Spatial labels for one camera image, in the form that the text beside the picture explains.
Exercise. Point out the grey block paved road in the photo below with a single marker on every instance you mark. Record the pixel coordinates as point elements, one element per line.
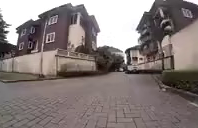
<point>97,96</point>

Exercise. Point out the grey kerb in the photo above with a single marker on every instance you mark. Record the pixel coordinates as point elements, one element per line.
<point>173,90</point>

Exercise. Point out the raised paved verge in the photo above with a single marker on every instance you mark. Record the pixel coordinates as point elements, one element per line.
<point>13,76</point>

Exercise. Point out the tall plain white wall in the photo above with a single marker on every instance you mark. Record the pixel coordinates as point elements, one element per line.
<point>192,46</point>

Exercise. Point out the low pale fence wall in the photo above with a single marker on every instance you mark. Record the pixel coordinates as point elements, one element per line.
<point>152,64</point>

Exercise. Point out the maroon building with balconies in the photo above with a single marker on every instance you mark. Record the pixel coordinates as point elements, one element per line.
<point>173,16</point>

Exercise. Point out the low green hedge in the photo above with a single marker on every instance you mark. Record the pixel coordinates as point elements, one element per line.
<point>187,80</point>

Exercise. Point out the parked car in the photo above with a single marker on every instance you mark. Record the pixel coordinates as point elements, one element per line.
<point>132,68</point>

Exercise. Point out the white wall with balustrade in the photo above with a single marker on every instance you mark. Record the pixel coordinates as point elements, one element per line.
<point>27,63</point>

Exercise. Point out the clump of green trees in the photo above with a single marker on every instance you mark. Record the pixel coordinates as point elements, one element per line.
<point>105,58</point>

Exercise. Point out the cream building with dark roof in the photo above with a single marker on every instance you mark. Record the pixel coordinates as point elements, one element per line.
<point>133,55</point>

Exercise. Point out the maroon and cream building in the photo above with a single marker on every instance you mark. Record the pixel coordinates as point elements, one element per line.
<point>58,30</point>

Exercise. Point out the pale pole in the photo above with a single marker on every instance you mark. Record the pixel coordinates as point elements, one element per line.
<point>42,50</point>

